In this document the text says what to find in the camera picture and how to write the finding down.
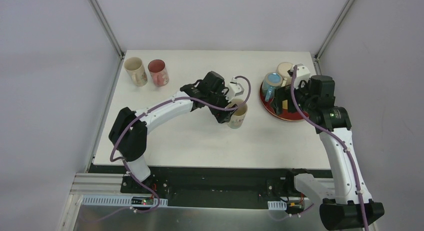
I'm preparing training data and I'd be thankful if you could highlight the cream green mug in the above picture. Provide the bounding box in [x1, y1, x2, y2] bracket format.
[227, 99, 248, 129]

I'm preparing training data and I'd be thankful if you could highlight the pink mug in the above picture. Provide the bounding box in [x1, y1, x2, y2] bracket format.
[148, 59, 169, 87]

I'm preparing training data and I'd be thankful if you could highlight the cream floral mug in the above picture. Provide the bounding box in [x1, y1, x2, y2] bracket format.
[123, 57, 148, 87]

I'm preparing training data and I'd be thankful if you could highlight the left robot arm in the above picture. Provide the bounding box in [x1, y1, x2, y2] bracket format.
[108, 71, 244, 194]

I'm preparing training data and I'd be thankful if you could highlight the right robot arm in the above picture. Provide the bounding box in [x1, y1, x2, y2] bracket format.
[272, 73, 385, 231]

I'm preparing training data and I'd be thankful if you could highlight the yellow mug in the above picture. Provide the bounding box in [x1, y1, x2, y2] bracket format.
[282, 99, 289, 110]

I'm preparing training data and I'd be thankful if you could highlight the blue mug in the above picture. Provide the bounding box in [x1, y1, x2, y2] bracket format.
[261, 72, 284, 102]

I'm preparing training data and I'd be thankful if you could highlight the red round tray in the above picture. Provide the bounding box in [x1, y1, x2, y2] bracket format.
[259, 84, 303, 122]

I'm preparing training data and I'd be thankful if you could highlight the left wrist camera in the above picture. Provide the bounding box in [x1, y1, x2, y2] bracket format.
[223, 77, 244, 101]

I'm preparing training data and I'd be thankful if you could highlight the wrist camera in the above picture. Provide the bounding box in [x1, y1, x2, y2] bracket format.
[223, 77, 244, 101]
[290, 64, 311, 89]

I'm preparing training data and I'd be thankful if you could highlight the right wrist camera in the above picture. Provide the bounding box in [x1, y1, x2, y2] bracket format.
[290, 64, 311, 89]

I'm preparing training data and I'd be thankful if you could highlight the right white cable duct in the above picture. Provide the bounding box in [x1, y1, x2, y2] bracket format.
[267, 200, 287, 211]

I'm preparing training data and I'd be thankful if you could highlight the white cable duct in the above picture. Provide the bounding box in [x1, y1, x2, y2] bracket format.
[267, 200, 287, 211]
[81, 195, 168, 208]

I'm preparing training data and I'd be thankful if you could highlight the left aluminium frame post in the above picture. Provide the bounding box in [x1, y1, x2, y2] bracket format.
[88, 0, 125, 60]

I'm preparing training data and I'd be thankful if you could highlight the aluminium frame post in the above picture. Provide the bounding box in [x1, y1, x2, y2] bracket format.
[88, 0, 125, 60]
[314, 0, 356, 62]

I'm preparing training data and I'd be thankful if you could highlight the right aluminium frame post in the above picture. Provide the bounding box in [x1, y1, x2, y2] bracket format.
[314, 0, 356, 62]

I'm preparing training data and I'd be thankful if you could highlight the left white cable duct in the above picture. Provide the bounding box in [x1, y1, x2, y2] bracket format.
[81, 195, 168, 208]

